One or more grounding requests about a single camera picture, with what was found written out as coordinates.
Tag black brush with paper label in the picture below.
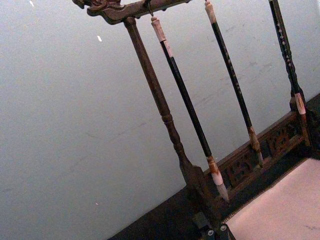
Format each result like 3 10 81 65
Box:
150 15 230 202

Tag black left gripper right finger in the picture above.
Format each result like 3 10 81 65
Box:
216 223 235 240

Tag carved dark wooden brush rack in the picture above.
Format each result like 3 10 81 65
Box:
71 0 320 227

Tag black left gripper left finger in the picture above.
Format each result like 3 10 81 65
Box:
193 212 216 240

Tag black brush with white dots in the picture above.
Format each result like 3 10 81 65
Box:
268 0 312 148

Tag white felt mat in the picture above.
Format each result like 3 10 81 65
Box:
219 157 320 240

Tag thin black calligraphy brush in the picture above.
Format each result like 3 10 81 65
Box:
204 0 264 168

